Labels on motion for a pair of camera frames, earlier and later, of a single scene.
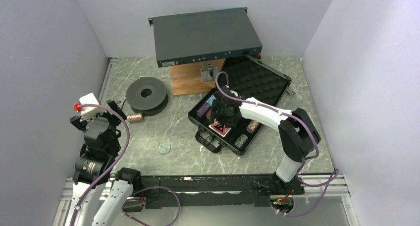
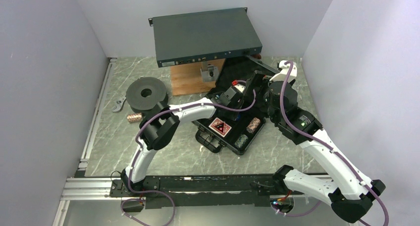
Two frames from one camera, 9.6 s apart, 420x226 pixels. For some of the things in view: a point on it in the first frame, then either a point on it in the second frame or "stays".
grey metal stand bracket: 210,73 stays
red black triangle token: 221,129 stays
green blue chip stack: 241,140 stays
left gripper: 115,118 -> 239,104
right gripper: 216,106 -> 259,79
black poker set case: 248,78 stays
